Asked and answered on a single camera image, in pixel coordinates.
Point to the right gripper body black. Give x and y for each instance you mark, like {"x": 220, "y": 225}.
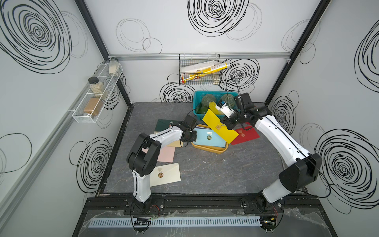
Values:
{"x": 235, "y": 118}

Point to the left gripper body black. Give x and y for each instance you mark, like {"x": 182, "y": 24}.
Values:
{"x": 191, "y": 137}

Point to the red envelope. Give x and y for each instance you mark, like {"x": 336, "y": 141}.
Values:
{"x": 245, "y": 133}

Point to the light blue envelope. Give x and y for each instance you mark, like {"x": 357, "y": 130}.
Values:
{"x": 207, "y": 137}

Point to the yellow envelope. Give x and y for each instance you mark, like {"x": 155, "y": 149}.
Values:
{"x": 213, "y": 122}

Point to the yellow plastic storage box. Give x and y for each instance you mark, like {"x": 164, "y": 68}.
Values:
{"x": 211, "y": 149}

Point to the pink envelope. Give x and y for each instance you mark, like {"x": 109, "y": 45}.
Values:
{"x": 166, "y": 154}

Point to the cream white envelope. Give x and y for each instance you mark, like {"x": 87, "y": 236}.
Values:
{"x": 165, "y": 174}

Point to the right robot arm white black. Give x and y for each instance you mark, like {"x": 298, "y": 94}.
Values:
{"x": 303, "y": 168}

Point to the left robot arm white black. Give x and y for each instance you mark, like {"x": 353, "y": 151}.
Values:
{"x": 144, "y": 154}

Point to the yellow white box in basket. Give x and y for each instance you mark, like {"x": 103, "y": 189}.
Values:
{"x": 210, "y": 67}

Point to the green pepper toy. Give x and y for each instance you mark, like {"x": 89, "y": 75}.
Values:
{"x": 202, "y": 110}

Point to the right green melon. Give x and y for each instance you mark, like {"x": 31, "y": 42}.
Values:
{"x": 228, "y": 99}

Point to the green melon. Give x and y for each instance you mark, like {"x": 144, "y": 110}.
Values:
{"x": 207, "y": 99}
{"x": 228, "y": 99}

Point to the tan kraft envelope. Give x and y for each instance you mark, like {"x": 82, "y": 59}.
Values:
{"x": 176, "y": 144}

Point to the dark green envelope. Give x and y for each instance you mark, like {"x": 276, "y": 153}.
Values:
{"x": 163, "y": 124}

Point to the yellow cabbage toy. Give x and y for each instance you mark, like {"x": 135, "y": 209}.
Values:
{"x": 212, "y": 107}

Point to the left green melon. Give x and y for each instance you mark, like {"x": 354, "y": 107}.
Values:
{"x": 207, "y": 99}

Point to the clear jar far shelf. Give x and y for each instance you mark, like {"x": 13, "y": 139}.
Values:
{"x": 113, "y": 65}

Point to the jar with black lid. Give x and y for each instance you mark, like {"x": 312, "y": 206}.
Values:
{"x": 96, "y": 86}

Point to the black wire wall basket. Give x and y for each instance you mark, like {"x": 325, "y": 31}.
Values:
{"x": 197, "y": 78}

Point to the white wire wall shelf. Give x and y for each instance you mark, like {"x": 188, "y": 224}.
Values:
{"x": 110, "y": 98}

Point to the white slotted cable duct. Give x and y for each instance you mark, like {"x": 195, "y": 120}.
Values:
{"x": 237, "y": 221}

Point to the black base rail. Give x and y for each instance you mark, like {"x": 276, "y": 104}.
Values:
{"x": 163, "y": 203}

